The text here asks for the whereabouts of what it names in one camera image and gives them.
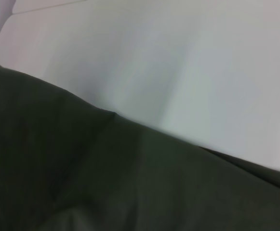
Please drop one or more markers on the dark green FREE T-shirt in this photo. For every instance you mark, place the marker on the dark green FREE T-shirt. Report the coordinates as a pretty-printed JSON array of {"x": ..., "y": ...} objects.
[{"x": 94, "y": 173}]

